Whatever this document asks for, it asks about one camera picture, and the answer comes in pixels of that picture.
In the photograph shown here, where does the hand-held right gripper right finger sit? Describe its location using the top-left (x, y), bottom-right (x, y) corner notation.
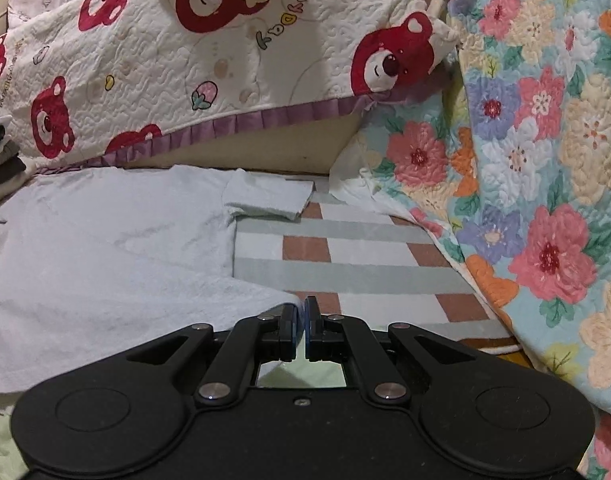
top-left (304, 296), bottom-right (479, 406)

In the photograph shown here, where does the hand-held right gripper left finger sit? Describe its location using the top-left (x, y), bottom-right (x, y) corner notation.
top-left (128, 300), bottom-right (304, 406)

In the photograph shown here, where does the light grey t-shirt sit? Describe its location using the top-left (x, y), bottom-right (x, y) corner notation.
top-left (0, 166), bottom-right (316, 396)

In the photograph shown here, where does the stack of folded clothes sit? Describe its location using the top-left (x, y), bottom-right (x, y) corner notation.
top-left (0, 110), bottom-right (36, 211)

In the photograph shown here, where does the checkered cartoon rug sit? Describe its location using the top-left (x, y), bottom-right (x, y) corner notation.
top-left (233, 175), bottom-right (523, 356)

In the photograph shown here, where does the beige bed board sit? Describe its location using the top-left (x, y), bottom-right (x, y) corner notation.
top-left (120, 110), bottom-right (371, 177)

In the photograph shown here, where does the white quilt with red bears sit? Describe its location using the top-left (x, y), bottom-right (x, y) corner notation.
top-left (0, 0), bottom-right (461, 176)

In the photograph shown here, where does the floral quilt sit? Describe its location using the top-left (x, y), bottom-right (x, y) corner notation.
top-left (330, 0), bottom-right (611, 480)

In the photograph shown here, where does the light green bedsheet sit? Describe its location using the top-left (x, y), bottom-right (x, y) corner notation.
top-left (0, 357), bottom-right (349, 480)

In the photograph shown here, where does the pink printed pillow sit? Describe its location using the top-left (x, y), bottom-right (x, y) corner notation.
top-left (6, 0), bottom-right (89, 26)

